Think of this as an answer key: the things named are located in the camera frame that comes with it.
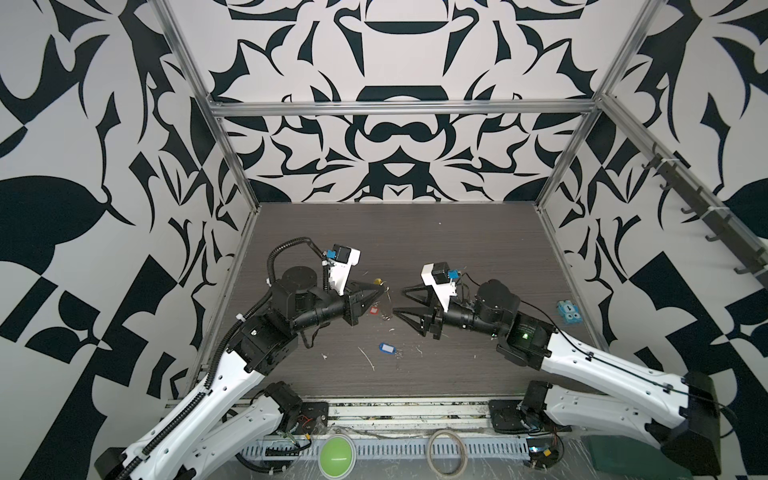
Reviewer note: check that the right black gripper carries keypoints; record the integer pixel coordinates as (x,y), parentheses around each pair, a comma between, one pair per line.
(423,311)

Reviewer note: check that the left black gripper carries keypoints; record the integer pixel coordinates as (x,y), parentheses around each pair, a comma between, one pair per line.
(353,302)

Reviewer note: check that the metal keyring with yellow tag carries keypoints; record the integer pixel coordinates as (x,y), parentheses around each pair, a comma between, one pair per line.
(382,306)

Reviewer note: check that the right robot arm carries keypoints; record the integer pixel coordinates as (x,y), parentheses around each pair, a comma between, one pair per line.
(678,415)

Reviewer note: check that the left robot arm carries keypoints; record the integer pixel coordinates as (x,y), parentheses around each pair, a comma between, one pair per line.
(308,289)

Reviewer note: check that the light blue toy block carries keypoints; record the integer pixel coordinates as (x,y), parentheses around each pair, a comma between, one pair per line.
(569,312)

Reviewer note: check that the green round button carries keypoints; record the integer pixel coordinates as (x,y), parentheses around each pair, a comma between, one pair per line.
(337,457)

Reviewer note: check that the dark green cloth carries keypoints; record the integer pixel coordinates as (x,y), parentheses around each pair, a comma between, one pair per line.
(628,457)

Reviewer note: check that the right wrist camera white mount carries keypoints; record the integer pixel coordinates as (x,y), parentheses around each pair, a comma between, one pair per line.
(443,281)

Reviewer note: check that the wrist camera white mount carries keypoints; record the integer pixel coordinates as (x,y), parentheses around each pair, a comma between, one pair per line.
(443,281)
(337,264)

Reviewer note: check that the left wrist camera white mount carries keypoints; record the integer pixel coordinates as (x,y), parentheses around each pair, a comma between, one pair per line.
(337,264)

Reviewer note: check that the aluminium front rail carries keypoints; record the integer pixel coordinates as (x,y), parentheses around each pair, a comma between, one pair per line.
(408,411)

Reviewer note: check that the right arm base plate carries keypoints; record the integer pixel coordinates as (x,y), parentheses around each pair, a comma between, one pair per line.
(506,417)

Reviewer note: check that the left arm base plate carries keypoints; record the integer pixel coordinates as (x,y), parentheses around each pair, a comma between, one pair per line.
(305,418)

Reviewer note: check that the white slotted cable duct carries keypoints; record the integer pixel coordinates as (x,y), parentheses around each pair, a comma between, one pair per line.
(515,449)

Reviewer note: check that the aluminium frame crossbar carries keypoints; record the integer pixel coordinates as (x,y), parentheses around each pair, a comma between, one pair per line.
(413,107)

